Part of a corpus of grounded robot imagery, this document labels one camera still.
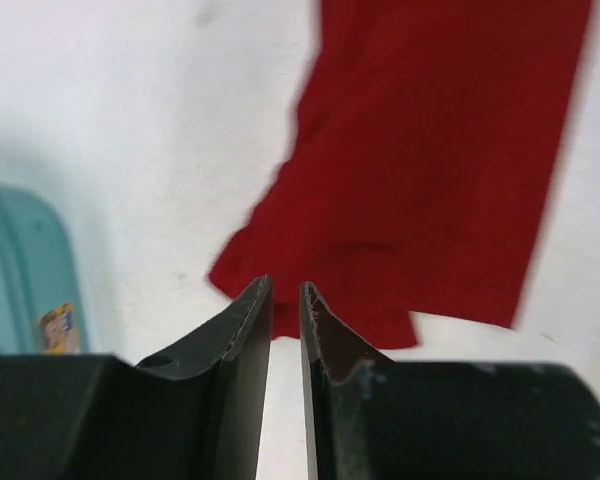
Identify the red t shirt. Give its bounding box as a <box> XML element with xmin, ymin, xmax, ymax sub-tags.
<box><xmin>209</xmin><ymin>1</ymin><xmax>593</xmax><ymax>349</ymax></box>

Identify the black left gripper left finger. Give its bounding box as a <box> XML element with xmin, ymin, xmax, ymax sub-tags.
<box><xmin>0</xmin><ymin>276</ymin><xmax>273</xmax><ymax>479</ymax></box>

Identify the teal transparent plastic bin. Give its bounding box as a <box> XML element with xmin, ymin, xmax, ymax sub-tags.
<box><xmin>0</xmin><ymin>184</ymin><xmax>91</xmax><ymax>354</ymax></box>

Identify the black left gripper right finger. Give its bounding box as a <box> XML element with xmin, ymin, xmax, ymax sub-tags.
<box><xmin>300</xmin><ymin>282</ymin><xmax>600</xmax><ymax>479</ymax></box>

